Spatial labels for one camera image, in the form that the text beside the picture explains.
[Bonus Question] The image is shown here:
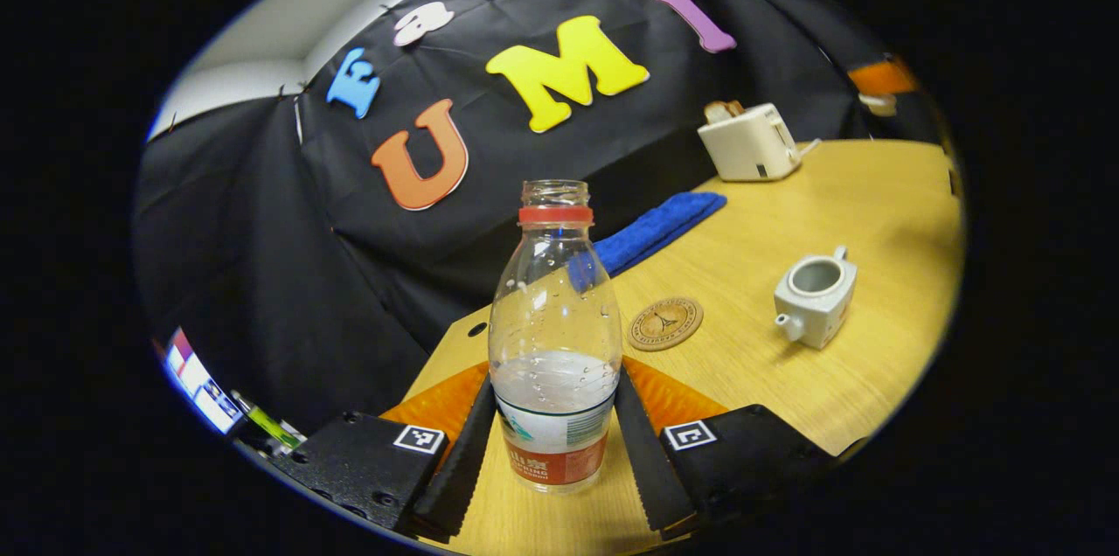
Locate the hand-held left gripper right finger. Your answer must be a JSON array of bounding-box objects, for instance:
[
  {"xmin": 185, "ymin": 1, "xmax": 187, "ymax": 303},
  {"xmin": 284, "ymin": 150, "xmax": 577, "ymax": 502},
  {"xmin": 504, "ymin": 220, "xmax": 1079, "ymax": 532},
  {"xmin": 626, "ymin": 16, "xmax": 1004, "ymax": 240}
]
[{"xmin": 614, "ymin": 355, "xmax": 840, "ymax": 541}]

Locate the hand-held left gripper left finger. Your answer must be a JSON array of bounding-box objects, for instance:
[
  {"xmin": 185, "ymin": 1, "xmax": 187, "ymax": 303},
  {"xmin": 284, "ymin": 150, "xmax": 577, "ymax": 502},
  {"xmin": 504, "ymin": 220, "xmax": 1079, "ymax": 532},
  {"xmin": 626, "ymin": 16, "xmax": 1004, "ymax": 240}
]
[{"xmin": 273, "ymin": 361, "xmax": 499, "ymax": 539}]

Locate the clear plastic water bottle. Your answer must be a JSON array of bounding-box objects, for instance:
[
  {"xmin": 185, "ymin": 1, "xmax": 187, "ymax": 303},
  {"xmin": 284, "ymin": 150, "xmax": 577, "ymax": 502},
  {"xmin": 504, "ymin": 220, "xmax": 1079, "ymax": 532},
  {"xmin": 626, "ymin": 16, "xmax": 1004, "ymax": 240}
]
[{"xmin": 488, "ymin": 180, "xmax": 623, "ymax": 494}]

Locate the round wooden coaster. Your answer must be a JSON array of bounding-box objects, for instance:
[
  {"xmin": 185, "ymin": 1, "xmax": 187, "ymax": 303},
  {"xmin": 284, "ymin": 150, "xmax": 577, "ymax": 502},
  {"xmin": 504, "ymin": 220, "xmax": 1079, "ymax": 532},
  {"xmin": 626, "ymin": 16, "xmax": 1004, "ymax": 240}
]
[{"xmin": 627, "ymin": 295, "xmax": 705, "ymax": 353}]

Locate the white ceramic teacup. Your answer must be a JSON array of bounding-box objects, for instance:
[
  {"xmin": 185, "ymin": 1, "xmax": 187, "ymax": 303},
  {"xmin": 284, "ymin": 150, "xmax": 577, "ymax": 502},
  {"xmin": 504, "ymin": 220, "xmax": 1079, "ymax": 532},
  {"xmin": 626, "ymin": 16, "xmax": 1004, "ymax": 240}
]
[{"xmin": 773, "ymin": 246, "xmax": 858, "ymax": 351}]

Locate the green bottle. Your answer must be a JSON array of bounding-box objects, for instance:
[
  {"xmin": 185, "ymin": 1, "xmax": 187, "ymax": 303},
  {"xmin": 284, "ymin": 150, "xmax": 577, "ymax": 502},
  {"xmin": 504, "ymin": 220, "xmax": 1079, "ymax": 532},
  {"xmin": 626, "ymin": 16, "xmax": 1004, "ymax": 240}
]
[{"xmin": 234, "ymin": 394, "xmax": 307, "ymax": 452}]

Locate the white toaster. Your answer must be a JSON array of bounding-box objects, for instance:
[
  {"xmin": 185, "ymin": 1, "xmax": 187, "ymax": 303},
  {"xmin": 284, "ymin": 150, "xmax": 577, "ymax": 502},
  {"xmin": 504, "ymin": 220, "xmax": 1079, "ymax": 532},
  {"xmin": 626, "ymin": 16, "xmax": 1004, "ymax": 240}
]
[{"xmin": 697, "ymin": 102, "xmax": 803, "ymax": 183}]

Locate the blue folded towel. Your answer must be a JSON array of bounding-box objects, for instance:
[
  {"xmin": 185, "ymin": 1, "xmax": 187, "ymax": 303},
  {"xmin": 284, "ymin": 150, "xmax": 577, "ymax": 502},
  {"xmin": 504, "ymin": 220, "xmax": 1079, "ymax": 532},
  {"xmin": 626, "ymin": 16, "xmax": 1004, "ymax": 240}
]
[{"xmin": 568, "ymin": 191, "xmax": 728, "ymax": 290}]

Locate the computer monitor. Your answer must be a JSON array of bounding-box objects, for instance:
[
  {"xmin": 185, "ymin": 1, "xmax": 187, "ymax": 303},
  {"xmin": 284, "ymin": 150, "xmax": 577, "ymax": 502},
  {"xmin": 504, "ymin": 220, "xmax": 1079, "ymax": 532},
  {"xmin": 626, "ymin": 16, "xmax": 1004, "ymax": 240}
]
[{"xmin": 162, "ymin": 327, "xmax": 244, "ymax": 436}]

